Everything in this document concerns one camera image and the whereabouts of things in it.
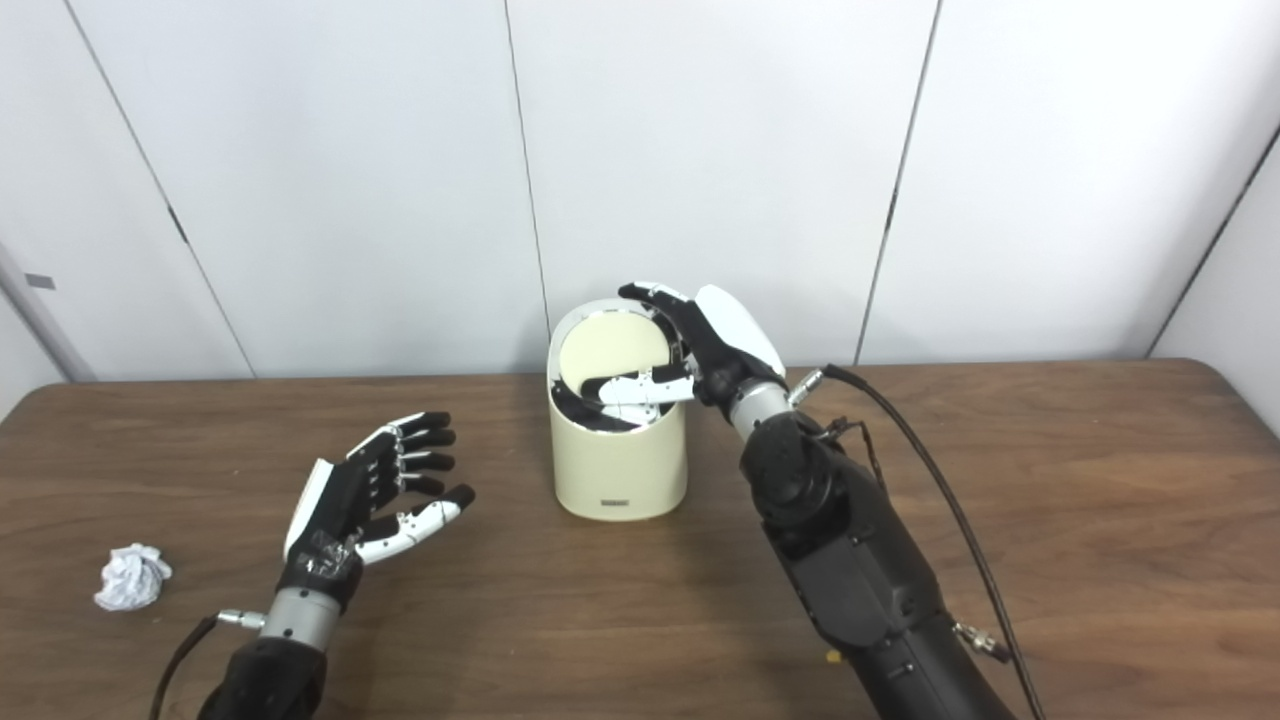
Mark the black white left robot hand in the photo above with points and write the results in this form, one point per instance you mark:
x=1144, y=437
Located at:
x=335, y=510

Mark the grey wall post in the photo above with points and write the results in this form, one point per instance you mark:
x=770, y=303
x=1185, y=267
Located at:
x=40, y=315

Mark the round cream bin lid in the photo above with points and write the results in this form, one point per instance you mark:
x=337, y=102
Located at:
x=610, y=345

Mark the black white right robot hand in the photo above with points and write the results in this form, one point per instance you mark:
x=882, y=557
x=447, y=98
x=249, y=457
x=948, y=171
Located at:
x=725, y=340

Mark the cream-colored trash bin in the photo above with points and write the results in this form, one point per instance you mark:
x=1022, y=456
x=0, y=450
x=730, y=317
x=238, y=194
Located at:
x=615, y=465

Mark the small grey wall tag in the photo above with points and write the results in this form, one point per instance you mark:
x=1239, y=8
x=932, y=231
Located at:
x=40, y=281

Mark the white paper ball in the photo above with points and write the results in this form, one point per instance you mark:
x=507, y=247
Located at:
x=132, y=578

